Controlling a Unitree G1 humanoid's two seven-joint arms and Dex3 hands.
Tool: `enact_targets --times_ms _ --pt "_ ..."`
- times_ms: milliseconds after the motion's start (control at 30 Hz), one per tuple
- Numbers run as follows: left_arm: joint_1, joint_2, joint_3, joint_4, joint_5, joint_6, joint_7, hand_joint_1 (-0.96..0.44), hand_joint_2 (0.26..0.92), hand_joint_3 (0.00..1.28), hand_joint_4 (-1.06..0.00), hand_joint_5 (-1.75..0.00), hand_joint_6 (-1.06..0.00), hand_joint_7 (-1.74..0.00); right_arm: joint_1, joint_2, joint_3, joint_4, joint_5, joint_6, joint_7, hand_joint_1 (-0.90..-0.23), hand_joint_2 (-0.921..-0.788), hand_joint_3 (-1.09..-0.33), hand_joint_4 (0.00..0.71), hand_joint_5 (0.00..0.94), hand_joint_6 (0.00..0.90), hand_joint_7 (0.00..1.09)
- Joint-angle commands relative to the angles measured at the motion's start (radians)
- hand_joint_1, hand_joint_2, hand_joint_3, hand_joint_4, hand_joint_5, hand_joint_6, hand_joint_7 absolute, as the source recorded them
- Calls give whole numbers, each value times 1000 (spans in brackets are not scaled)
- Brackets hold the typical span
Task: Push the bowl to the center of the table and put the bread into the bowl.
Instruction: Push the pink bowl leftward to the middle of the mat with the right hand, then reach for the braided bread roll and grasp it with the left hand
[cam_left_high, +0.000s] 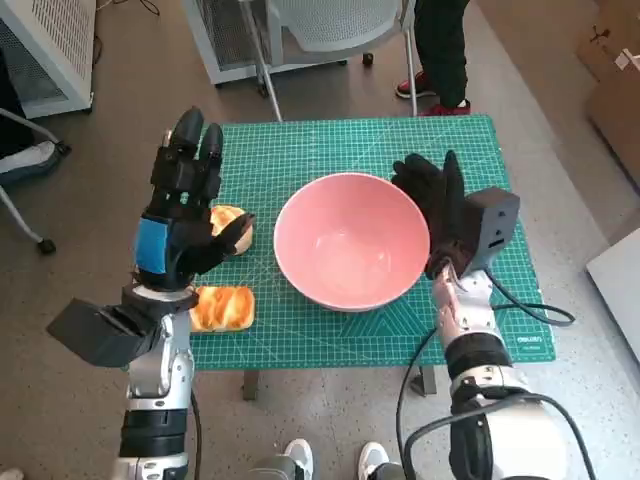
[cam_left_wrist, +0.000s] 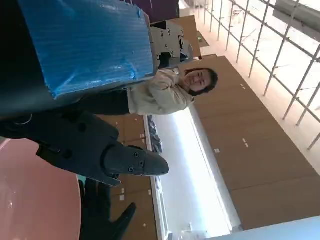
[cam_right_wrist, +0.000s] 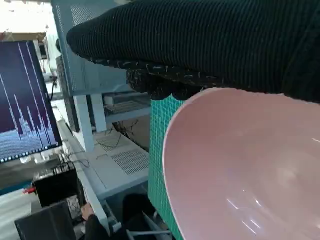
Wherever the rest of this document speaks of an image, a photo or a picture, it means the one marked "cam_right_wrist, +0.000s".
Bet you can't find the computer monitor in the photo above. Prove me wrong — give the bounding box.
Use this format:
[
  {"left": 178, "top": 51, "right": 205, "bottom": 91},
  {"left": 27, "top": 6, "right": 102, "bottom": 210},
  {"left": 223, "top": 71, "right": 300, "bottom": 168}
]
[{"left": 0, "top": 40, "right": 63, "bottom": 165}]

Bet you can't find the pink bowl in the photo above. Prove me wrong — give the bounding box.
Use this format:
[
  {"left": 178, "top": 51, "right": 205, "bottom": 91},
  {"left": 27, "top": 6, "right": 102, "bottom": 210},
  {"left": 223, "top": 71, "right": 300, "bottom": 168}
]
[{"left": 162, "top": 87, "right": 320, "bottom": 240}]

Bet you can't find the person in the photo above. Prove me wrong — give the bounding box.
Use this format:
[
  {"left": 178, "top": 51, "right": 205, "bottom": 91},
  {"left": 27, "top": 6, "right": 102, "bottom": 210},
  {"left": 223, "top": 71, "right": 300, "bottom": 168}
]
[{"left": 81, "top": 203, "right": 128, "bottom": 240}]

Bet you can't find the black electronics box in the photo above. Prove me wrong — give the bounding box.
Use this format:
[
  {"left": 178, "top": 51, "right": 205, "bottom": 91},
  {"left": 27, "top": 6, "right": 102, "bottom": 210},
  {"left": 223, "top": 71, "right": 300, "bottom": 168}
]
[{"left": 32, "top": 168, "right": 85, "bottom": 208}]

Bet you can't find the white vented cabinet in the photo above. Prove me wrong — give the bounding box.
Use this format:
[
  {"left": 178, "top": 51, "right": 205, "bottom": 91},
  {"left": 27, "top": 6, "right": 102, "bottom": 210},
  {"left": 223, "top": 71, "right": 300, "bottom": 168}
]
[{"left": 74, "top": 129, "right": 151, "bottom": 201}]

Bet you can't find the black laptop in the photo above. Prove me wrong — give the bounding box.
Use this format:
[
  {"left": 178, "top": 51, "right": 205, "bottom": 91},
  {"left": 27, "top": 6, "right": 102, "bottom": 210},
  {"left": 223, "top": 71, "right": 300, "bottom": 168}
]
[{"left": 14, "top": 201, "right": 76, "bottom": 240}]

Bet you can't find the white perforated cabinet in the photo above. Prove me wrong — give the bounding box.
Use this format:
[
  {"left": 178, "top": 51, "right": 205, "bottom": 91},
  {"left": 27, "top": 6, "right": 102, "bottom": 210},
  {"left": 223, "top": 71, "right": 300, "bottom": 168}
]
[{"left": 51, "top": 0, "right": 153, "bottom": 153}]

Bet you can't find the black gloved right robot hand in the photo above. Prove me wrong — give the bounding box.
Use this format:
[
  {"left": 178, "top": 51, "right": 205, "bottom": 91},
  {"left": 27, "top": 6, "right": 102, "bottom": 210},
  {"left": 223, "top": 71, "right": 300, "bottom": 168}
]
[{"left": 66, "top": 0, "right": 320, "bottom": 105}]

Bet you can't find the green cutting mat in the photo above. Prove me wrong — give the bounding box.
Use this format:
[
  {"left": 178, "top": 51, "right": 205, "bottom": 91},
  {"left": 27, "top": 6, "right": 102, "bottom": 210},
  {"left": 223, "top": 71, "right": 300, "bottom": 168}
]
[{"left": 147, "top": 93, "right": 187, "bottom": 240}]

